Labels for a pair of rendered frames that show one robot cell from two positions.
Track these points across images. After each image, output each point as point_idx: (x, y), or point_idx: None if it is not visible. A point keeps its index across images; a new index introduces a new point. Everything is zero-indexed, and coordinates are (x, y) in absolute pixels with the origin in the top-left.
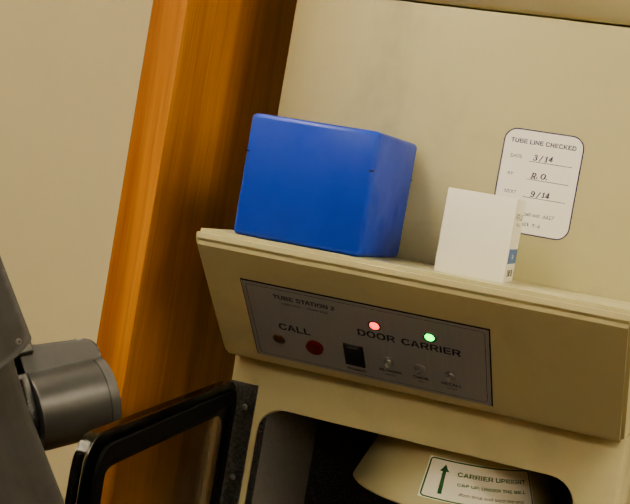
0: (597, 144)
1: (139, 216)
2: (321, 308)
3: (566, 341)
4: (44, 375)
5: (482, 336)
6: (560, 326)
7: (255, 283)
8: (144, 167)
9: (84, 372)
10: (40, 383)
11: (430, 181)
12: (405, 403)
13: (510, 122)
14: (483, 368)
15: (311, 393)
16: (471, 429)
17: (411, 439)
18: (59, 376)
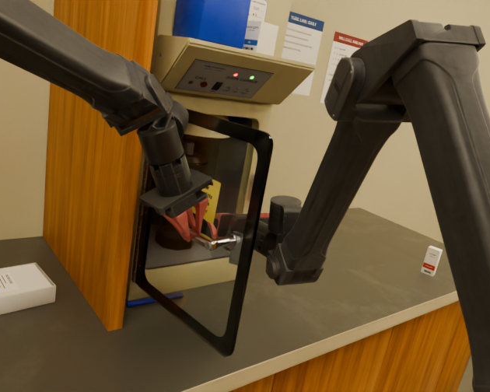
0: (271, 3)
1: (148, 30)
2: (220, 69)
3: (293, 75)
4: (173, 112)
5: (270, 75)
6: (295, 71)
7: (201, 61)
8: (149, 5)
9: (180, 108)
10: (176, 116)
11: None
12: (214, 101)
13: None
14: (260, 86)
15: (181, 102)
16: (233, 106)
17: (215, 113)
18: (176, 111)
